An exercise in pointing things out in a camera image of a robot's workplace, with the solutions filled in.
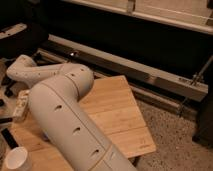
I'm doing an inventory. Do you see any black remote control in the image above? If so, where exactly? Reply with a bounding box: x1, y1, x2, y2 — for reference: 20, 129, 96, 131
1, 128, 18, 149

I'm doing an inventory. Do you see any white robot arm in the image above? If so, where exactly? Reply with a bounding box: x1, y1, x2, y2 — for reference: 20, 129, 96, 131
7, 55, 137, 171

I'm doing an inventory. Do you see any wooden table board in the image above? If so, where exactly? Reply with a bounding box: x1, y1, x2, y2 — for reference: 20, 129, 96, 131
10, 76, 156, 171

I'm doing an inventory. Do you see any metal window rail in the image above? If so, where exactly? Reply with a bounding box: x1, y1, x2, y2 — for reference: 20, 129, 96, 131
39, 35, 209, 112

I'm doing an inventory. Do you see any black office chair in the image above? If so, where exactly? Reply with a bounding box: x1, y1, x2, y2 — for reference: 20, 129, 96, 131
0, 19, 50, 98

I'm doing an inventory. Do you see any white paper cup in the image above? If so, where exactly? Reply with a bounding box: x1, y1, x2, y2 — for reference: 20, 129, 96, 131
5, 146, 32, 171

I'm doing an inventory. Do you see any white carton box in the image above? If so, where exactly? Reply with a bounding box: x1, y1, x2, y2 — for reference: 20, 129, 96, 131
13, 90, 29, 122

